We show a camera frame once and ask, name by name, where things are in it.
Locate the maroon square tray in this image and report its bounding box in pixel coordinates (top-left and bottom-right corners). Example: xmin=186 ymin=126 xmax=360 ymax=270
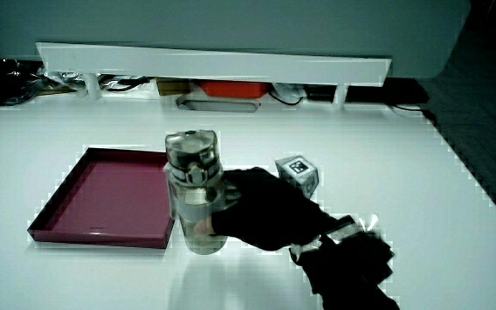
xmin=27 ymin=146 xmax=176 ymax=250

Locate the black cable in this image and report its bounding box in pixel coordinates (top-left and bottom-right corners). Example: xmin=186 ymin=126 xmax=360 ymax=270
xmin=387 ymin=102 xmax=437 ymax=126

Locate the brown cardboard box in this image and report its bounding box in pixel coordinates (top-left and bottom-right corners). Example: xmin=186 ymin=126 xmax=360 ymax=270
xmin=156 ymin=77 xmax=192 ymax=97

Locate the white shelf riser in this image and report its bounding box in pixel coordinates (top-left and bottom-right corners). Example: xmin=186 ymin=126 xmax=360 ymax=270
xmin=35 ymin=41 xmax=393 ymax=108

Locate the large white panel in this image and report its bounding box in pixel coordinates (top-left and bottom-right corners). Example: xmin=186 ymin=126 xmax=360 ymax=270
xmin=0 ymin=0 xmax=472 ymax=79

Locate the orange box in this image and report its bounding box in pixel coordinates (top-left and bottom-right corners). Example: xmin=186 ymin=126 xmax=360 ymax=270
xmin=199 ymin=80 xmax=272 ymax=99

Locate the person's right hand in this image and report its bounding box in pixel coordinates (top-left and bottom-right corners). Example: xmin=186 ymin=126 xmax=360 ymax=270
xmin=195 ymin=154 xmax=340 ymax=252

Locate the small black box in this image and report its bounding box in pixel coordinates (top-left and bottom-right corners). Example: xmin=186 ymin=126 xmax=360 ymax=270
xmin=303 ymin=84 xmax=338 ymax=103

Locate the white rounded object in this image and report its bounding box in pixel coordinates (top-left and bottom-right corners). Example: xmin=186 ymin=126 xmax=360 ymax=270
xmin=271 ymin=83 xmax=305 ymax=106

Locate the tangle of black cables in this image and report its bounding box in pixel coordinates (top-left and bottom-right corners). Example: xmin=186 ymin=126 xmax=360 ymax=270
xmin=43 ymin=71 xmax=153 ymax=95

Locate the long black box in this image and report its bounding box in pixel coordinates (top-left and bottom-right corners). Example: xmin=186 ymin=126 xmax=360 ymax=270
xmin=345 ymin=77 xmax=430 ymax=105

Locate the clear plastic bottle grey lid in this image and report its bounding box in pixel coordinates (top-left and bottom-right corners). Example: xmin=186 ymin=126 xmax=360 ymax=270
xmin=164 ymin=129 xmax=229 ymax=256

